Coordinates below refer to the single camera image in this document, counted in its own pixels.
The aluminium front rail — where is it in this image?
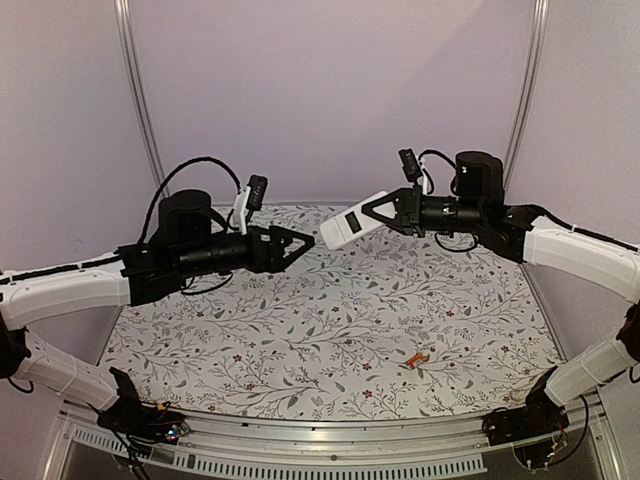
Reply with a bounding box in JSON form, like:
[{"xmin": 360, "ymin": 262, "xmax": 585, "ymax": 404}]
[{"xmin": 43, "ymin": 394, "xmax": 625, "ymax": 479}]

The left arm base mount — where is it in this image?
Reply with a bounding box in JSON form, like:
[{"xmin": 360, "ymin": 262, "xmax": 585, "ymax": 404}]
[{"xmin": 97, "ymin": 367, "xmax": 190, "ymax": 444}]

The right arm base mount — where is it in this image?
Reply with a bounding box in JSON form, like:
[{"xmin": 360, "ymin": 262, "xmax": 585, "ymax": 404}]
[{"xmin": 481, "ymin": 397, "xmax": 570, "ymax": 446}]

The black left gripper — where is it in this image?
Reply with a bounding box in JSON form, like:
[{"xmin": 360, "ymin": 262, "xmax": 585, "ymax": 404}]
[{"xmin": 176, "ymin": 224, "xmax": 315, "ymax": 279}]

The orange AA battery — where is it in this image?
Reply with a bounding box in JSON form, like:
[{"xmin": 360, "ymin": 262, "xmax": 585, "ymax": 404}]
[
  {"xmin": 408, "ymin": 355, "xmax": 430, "ymax": 370},
  {"xmin": 405, "ymin": 353, "xmax": 424, "ymax": 366}
]

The right aluminium frame post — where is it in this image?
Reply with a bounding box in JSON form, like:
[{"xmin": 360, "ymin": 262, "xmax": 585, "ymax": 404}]
[{"xmin": 505, "ymin": 0, "xmax": 549, "ymax": 171}]

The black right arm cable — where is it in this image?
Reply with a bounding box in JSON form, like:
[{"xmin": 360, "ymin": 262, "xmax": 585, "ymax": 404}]
[{"xmin": 417, "ymin": 148, "xmax": 459, "ymax": 174}]

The floral patterned table mat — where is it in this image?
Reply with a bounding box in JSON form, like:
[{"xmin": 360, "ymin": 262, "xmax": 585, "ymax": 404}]
[{"xmin": 101, "ymin": 229, "xmax": 562, "ymax": 421}]

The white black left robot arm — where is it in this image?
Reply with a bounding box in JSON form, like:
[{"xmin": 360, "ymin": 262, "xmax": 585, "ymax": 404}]
[{"xmin": 1, "ymin": 189, "xmax": 315, "ymax": 434}]

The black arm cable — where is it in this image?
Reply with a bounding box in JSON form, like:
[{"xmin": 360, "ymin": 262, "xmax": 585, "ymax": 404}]
[
  {"xmin": 417, "ymin": 148, "xmax": 459, "ymax": 174},
  {"xmin": 138, "ymin": 155, "xmax": 244, "ymax": 246}
]

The aluminium frame post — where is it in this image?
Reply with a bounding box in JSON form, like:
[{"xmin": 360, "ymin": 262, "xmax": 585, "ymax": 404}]
[
  {"xmin": 505, "ymin": 0, "xmax": 549, "ymax": 171},
  {"xmin": 114, "ymin": 0, "xmax": 164, "ymax": 185}
]

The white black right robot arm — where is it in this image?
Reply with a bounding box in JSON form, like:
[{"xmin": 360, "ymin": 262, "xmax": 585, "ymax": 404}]
[{"xmin": 360, "ymin": 150, "xmax": 639, "ymax": 436}]

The white remote control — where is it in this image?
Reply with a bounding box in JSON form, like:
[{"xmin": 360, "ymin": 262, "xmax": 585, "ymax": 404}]
[{"xmin": 319, "ymin": 191, "xmax": 388, "ymax": 250}]

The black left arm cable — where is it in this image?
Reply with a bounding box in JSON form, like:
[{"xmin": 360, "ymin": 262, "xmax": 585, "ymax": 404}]
[{"xmin": 138, "ymin": 155, "xmax": 244, "ymax": 246}]

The left aluminium frame post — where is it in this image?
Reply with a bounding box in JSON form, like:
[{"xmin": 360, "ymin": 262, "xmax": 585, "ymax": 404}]
[{"xmin": 114, "ymin": 0, "xmax": 164, "ymax": 185}]

